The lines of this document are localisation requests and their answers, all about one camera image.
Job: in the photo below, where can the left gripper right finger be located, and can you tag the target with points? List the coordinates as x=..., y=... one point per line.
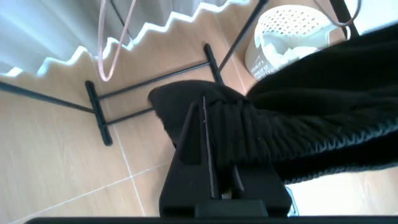
x=264, y=186

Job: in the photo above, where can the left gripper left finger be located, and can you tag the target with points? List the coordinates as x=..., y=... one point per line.
x=186, y=183

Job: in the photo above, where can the black shorts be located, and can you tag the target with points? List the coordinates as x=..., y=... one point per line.
x=311, y=102

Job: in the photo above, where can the black clothes rack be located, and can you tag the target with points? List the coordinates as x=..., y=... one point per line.
x=98, y=115

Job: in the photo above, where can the white laundry basket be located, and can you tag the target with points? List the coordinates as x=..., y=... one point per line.
x=286, y=18

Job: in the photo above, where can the white garment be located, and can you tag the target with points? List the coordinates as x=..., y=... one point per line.
x=289, y=53

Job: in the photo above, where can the beige curtain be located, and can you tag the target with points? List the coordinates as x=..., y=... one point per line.
x=46, y=28

